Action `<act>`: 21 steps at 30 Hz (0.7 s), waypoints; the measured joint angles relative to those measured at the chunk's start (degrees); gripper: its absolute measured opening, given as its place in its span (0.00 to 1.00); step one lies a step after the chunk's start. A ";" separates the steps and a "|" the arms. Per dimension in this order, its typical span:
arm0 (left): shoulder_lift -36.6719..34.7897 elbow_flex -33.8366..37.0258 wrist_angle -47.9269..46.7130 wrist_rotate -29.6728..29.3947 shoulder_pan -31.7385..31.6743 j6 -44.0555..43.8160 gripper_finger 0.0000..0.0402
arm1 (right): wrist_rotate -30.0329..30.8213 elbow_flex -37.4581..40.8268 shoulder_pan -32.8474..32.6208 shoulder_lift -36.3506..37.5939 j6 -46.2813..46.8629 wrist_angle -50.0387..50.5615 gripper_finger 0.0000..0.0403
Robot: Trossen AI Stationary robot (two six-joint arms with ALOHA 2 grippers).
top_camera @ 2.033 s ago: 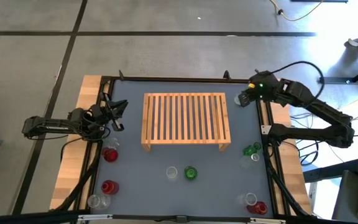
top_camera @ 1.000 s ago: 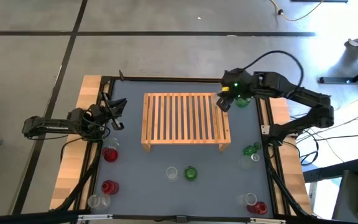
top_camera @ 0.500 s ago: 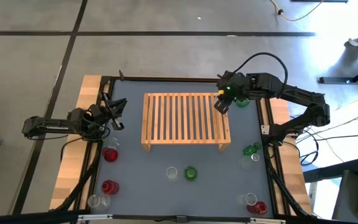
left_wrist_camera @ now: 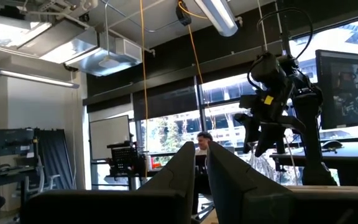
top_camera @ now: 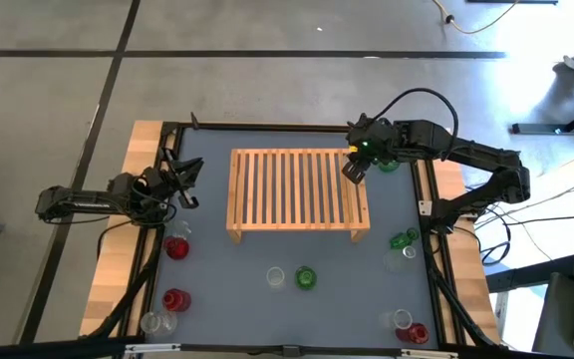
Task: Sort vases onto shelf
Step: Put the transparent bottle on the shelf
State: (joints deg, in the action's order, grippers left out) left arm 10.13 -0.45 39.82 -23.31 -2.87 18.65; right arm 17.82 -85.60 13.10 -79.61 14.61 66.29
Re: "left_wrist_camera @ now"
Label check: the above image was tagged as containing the black perforated equipment rack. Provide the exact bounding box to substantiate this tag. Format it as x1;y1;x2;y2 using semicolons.
106;140;147;190

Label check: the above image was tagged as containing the long strip light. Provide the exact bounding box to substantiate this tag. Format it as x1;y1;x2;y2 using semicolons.
0;64;80;90

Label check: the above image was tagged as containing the dark workbench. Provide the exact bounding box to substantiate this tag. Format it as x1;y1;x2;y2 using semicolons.
0;166;37;190

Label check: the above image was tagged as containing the dark office desk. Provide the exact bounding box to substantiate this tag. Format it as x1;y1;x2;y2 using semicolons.
269;141;358;187

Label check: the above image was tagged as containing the dark folding panel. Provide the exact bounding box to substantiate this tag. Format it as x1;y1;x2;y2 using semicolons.
34;128;76;190

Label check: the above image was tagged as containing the black looping cable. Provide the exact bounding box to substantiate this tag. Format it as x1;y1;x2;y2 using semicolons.
256;6;314;60

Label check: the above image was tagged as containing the metal air duct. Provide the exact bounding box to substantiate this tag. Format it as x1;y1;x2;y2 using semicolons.
63;37;143;77

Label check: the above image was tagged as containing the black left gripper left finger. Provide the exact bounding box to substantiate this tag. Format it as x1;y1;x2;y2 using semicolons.
22;141;196;224

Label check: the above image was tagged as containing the black cable box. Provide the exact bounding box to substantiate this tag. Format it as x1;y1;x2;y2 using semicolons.
175;1;192;26

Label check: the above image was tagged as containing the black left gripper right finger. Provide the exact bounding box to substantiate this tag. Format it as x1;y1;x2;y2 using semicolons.
206;141;358;224

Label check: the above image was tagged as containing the orange hanging cable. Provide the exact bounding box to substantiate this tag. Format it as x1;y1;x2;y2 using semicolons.
177;0;213;125

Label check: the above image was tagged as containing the white ceiling lamp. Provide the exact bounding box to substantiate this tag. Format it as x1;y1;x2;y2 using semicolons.
193;0;239;37

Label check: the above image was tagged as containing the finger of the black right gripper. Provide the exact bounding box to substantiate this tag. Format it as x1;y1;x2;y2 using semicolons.
233;112;262;154
254;114;306;158

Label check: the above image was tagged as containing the yellow hanging cable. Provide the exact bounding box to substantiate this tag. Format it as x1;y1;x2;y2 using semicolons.
139;0;150;178

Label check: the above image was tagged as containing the whiteboard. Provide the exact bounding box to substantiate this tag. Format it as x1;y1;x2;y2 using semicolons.
88;114;131;161

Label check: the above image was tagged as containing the person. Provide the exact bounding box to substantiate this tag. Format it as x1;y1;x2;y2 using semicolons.
195;131;214;156

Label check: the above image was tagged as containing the computer monitor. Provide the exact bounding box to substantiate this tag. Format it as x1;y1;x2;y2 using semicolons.
314;49;358;130

